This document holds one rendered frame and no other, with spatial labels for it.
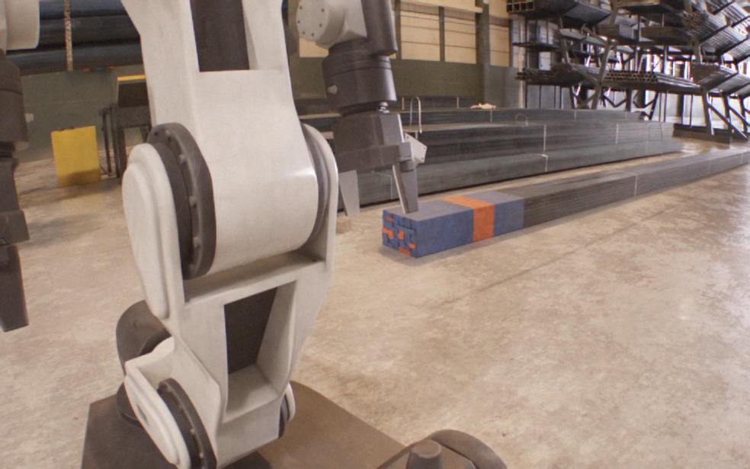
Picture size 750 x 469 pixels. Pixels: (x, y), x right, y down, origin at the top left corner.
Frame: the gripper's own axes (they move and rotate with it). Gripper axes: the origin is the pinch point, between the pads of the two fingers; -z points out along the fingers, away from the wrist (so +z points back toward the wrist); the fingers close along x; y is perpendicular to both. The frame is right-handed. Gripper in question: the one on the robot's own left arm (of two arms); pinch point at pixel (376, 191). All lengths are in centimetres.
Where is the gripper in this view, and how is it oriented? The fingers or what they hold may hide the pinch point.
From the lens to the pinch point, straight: 62.2
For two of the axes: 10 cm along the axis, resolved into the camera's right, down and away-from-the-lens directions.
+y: 7.1, -2.2, 6.7
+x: 6.9, 0.0, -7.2
